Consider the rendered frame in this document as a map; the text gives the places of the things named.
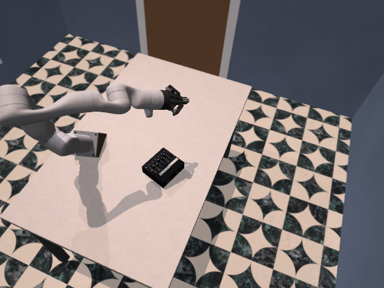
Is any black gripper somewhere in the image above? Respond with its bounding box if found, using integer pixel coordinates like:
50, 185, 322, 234
160, 85, 190, 116

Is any black lighting desk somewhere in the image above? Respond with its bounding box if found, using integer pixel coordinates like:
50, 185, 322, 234
142, 148, 184, 188

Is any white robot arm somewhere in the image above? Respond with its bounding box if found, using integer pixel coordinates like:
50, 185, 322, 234
0, 83, 164, 157

